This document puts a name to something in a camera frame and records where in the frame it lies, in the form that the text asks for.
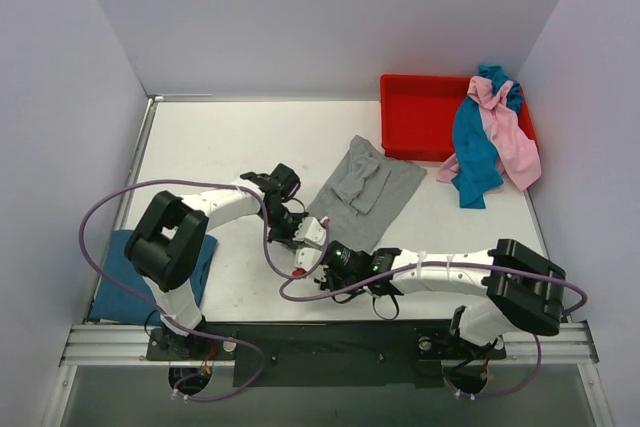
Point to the aluminium front rail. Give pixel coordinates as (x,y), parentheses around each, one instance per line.
(127,345)

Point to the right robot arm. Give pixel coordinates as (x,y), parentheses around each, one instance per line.
(517,288)

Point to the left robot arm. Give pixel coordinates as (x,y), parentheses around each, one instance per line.
(166,243)

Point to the folded dark blue t shirt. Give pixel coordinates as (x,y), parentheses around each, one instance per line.
(113,304)

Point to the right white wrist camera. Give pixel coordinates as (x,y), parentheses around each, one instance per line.
(306,260)

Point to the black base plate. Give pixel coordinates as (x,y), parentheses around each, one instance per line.
(335,354)

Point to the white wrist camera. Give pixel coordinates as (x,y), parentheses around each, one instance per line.
(306,260)
(311,232)

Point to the pink t shirt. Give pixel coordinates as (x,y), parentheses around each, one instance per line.
(518,153)

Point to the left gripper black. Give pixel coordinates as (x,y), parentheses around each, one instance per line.
(286,230)

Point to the grey t shirt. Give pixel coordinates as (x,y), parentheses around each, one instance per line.
(365,194)

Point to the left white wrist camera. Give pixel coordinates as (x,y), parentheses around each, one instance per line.
(311,232)

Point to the teal t shirt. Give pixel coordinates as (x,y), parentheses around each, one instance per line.
(475,154)

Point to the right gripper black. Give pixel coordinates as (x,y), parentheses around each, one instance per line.
(326,272)

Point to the red plastic bin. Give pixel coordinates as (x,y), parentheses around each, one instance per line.
(417,115)

